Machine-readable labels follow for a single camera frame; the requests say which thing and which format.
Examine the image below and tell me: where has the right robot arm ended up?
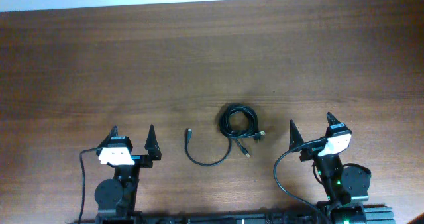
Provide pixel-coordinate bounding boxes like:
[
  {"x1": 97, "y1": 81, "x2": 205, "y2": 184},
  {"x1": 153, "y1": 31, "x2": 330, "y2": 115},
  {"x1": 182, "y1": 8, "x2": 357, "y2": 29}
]
[{"x1": 288, "y1": 112, "x2": 371, "y2": 223}]

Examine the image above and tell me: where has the black thin usb cable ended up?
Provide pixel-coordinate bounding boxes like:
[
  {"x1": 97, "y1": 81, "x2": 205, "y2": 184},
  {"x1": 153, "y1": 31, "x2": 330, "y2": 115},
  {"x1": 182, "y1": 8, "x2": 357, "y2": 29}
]
[{"x1": 184, "y1": 128, "x2": 252, "y2": 167}]

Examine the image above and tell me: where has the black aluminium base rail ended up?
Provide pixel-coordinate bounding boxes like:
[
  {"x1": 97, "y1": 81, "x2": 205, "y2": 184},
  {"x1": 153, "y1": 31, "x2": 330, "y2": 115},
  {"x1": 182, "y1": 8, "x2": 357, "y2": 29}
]
[{"x1": 94, "y1": 207, "x2": 396, "y2": 224}]

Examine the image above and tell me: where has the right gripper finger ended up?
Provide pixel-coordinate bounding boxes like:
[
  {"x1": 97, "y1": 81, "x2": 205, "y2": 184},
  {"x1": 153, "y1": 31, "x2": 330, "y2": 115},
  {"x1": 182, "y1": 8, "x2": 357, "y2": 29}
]
[
  {"x1": 327, "y1": 112, "x2": 341, "y2": 126},
  {"x1": 289, "y1": 119, "x2": 305, "y2": 150}
]

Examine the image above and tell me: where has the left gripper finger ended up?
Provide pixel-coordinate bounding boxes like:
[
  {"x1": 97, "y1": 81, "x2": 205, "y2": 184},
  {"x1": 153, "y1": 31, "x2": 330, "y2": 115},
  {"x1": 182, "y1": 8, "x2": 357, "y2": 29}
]
[
  {"x1": 96, "y1": 125, "x2": 118, "y2": 155},
  {"x1": 144, "y1": 125, "x2": 162, "y2": 161}
]

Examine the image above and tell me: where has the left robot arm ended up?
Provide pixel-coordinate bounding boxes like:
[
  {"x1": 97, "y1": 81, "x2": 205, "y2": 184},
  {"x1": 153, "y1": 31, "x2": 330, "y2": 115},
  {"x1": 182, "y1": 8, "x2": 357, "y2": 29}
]
[{"x1": 95, "y1": 125, "x2": 162, "y2": 223}]

